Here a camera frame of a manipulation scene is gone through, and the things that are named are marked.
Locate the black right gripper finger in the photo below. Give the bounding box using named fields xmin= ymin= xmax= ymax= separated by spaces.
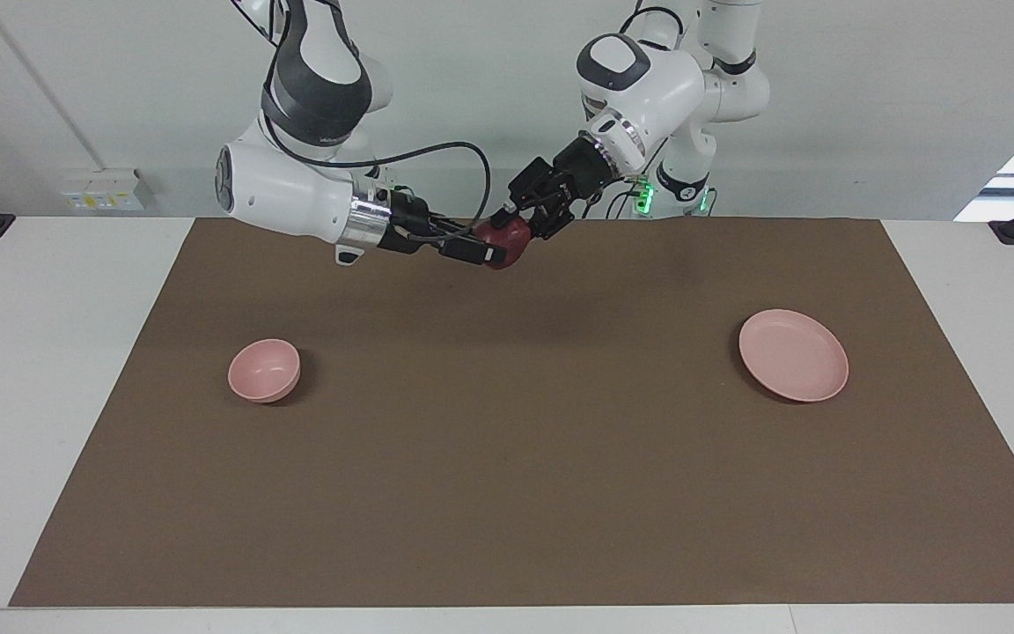
xmin=426 ymin=215 xmax=484 ymax=240
xmin=438 ymin=235 xmax=509 ymax=269

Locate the dark red apple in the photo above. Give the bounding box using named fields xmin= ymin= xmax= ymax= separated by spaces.
xmin=474 ymin=214 xmax=533 ymax=270

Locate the pink bowl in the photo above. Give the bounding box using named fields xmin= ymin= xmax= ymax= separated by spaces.
xmin=227 ymin=338 xmax=303 ymax=405

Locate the pink plate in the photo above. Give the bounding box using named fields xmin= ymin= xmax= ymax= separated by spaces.
xmin=738 ymin=308 xmax=850 ymax=404

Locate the brown table mat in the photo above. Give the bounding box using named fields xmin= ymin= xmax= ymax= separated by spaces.
xmin=9 ymin=217 xmax=1014 ymax=608

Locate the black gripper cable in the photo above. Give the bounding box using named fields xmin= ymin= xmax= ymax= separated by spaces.
xmin=261 ymin=88 xmax=493 ymax=244

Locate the white wall socket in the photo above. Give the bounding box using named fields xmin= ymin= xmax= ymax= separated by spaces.
xmin=60 ymin=168 xmax=157 ymax=213

